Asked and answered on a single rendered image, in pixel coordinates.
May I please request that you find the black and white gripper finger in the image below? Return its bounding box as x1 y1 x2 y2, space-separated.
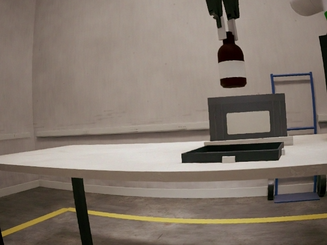
206 0 227 40
222 0 240 41

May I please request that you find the dark brown bottle with white label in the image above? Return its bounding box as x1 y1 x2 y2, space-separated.
217 31 247 88

